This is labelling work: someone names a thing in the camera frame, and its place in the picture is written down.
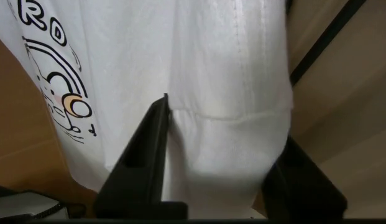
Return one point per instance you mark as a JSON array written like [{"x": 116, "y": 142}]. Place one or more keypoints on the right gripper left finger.
[{"x": 136, "y": 186}]

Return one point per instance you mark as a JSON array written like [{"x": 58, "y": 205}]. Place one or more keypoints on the white printed garment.
[{"x": 211, "y": 62}]

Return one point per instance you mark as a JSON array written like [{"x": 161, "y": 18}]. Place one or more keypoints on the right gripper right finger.
[{"x": 304, "y": 193}]

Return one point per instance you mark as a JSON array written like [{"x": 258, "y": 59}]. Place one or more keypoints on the black clothes rack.
[{"x": 323, "y": 40}]

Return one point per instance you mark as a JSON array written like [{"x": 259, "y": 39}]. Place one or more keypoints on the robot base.
[{"x": 25, "y": 205}]

